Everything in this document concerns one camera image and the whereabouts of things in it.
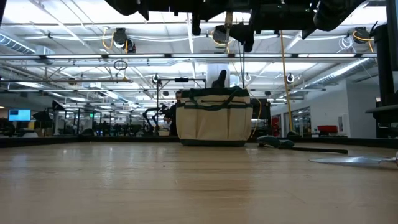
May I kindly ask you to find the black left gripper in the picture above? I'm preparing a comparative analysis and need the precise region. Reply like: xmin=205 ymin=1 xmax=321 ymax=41
xmin=146 ymin=0 xmax=202 ymax=36

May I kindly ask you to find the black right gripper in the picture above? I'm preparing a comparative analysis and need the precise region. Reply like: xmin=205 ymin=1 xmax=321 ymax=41
xmin=238 ymin=0 xmax=315 ymax=53

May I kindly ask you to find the beige green gardening tool bag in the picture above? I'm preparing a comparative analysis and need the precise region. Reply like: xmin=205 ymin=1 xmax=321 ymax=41
xmin=175 ymin=86 xmax=254 ymax=147

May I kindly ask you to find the green-headed hammer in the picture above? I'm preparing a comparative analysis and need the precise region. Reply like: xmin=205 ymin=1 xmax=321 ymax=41
xmin=256 ymin=135 xmax=349 ymax=156

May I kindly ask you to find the metal trowel wooden handle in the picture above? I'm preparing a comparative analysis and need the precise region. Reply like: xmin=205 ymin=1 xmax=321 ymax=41
xmin=309 ymin=152 xmax=398 ymax=167

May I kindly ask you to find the white round pillar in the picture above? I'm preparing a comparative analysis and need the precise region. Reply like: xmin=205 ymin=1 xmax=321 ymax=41
xmin=206 ymin=63 xmax=231 ymax=90

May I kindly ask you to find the black cabinet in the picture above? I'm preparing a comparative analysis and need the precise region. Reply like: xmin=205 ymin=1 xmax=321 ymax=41
xmin=252 ymin=98 xmax=272 ymax=138

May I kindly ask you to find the person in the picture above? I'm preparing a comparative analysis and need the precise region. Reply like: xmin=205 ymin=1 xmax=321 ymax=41
xmin=164 ymin=90 xmax=183 ymax=137

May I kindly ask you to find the grey side desk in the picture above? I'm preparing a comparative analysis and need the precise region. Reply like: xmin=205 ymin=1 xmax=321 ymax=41
xmin=365 ymin=105 xmax=398 ymax=139

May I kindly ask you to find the blue-lit background monitor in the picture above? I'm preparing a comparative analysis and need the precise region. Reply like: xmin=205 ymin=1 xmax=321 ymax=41
xmin=7 ymin=108 xmax=32 ymax=123

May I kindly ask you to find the black ceiling cord reel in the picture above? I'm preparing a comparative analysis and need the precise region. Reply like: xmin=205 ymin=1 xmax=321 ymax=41
xmin=112 ymin=27 xmax=137 ymax=54
xmin=353 ymin=26 xmax=375 ymax=54
xmin=213 ymin=25 xmax=228 ymax=44

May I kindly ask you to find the black power cable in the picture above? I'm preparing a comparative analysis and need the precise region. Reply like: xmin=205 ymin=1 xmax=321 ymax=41
xmin=238 ymin=51 xmax=246 ymax=90

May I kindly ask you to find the yellow power cable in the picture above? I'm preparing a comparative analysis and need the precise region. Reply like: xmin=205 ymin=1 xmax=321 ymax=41
xmin=279 ymin=30 xmax=295 ymax=133

